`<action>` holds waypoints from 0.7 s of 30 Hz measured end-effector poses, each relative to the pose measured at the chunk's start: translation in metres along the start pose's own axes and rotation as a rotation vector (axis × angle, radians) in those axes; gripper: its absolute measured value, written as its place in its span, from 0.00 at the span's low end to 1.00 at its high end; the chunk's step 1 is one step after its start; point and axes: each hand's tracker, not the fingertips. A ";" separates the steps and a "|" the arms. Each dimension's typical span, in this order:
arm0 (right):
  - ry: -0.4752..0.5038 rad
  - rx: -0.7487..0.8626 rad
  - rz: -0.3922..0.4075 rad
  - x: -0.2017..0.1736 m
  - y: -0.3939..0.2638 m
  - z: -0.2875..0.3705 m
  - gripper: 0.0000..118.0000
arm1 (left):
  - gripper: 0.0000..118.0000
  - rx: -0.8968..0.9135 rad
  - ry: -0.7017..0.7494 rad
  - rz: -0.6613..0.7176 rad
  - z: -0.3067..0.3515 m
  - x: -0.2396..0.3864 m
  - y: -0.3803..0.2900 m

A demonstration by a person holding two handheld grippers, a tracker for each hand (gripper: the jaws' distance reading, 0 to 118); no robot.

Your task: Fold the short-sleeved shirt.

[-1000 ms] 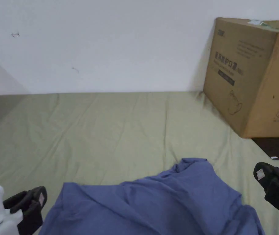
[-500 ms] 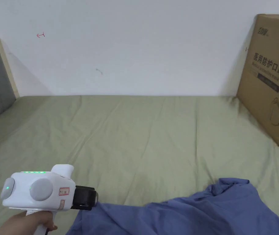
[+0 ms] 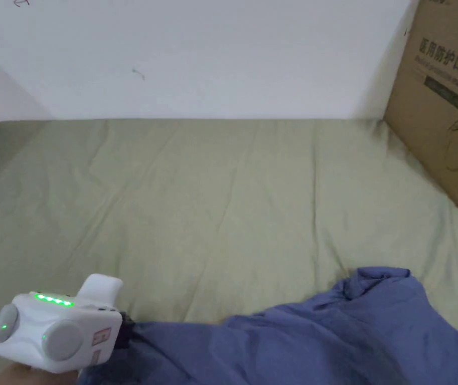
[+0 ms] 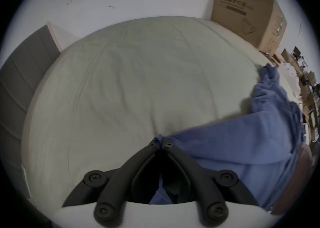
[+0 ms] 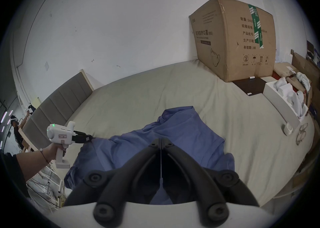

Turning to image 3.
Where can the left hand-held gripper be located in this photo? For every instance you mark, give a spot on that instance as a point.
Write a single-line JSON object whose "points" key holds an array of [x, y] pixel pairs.
{"points": [[56, 321]]}

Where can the blue shirt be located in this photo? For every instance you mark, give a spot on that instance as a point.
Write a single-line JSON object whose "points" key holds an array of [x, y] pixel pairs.
{"points": [[313, 341]]}

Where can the person's left hand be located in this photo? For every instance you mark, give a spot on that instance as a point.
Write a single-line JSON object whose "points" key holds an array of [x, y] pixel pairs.
{"points": [[32, 377]]}

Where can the bed with pale green sheet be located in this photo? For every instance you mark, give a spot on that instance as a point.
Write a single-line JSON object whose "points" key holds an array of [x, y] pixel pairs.
{"points": [[212, 192]]}

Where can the brown cardboard carton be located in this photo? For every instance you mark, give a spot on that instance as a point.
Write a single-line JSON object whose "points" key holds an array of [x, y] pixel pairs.
{"points": [[441, 104]]}

